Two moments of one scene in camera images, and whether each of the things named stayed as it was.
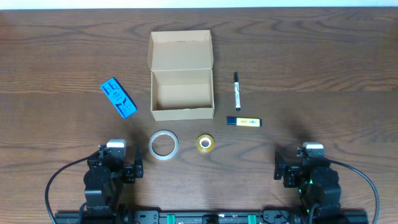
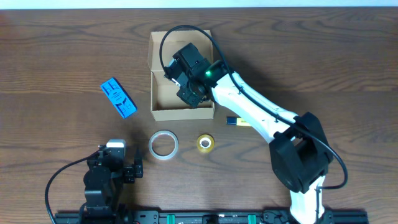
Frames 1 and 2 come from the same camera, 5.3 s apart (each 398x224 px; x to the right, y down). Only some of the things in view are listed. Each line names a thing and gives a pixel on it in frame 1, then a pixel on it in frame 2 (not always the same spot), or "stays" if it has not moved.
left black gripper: [130, 168] stays
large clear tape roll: [164, 132] stays
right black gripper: [291, 171] -> [181, 94]
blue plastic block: [119, 98] stays
